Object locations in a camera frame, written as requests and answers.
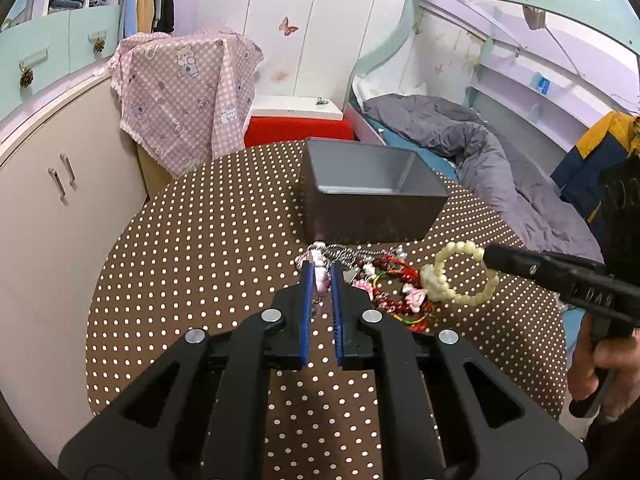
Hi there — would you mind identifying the grey duvet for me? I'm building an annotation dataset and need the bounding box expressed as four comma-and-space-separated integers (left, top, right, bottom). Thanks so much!
363, 93, 603, 262

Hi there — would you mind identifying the grey metal tin box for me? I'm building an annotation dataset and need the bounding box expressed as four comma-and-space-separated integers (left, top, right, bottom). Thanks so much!
299, 139, 449, 245

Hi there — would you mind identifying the white board on bench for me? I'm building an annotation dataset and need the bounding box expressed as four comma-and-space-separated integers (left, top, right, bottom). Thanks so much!
250, 96, 344, 122

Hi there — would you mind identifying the mint drawer unit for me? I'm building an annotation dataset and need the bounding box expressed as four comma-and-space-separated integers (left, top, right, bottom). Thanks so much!
1, 6, 120, 117

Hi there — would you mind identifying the yellow navy jacket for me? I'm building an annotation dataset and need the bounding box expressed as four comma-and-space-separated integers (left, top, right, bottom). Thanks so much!
551, 112, 639, 243

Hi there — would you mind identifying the dark red bead bracelet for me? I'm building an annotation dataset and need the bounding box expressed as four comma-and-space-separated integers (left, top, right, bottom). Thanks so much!
372, 284, 426, 316

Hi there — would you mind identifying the teal bed sheet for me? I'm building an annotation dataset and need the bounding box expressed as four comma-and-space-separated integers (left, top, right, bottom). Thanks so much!
376, 127, 458, 182

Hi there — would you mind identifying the brown polka dot tablecloth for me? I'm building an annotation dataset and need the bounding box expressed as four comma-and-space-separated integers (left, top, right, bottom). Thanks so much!
86, 142, 566, 479

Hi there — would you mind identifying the cream bead bracelet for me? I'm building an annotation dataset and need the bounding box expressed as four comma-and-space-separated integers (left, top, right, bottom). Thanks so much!
418, 239, 501, 307

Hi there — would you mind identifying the pink checked bear cloth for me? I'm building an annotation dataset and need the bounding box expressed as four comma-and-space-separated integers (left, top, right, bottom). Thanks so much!
107, 29, 264, 178

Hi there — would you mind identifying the red storage bench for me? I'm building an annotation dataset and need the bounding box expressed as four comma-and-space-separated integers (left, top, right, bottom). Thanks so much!
244, 117, 356, 148

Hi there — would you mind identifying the person's right hand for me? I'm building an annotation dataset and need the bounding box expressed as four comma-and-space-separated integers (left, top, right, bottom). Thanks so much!
566, 316, 640, 424

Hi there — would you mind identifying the beige cabinet with handles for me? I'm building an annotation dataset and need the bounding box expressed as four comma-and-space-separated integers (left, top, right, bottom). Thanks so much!
1, 76, 146, 462

